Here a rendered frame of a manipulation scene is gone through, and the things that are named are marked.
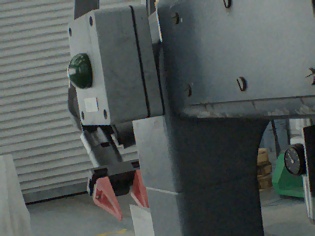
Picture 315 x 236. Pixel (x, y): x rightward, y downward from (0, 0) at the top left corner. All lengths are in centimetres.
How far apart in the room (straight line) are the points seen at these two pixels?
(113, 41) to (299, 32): 19
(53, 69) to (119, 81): 777
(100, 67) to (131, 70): 2
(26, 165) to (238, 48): 777
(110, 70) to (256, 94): 14
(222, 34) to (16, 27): 782
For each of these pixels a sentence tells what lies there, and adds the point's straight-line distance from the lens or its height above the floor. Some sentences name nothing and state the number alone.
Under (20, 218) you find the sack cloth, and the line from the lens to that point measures 239.
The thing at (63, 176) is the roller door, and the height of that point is 27.
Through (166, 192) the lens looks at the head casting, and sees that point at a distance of 54.
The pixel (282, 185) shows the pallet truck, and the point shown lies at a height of 12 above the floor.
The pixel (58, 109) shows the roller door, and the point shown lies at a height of 112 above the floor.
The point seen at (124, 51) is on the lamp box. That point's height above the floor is 129.
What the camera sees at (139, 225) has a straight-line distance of 114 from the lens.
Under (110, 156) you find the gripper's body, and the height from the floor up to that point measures 115.
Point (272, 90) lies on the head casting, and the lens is 38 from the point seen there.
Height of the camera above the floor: 127
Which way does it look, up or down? 3 degrees down
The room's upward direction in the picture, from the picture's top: 9 degrees counter-clockwise
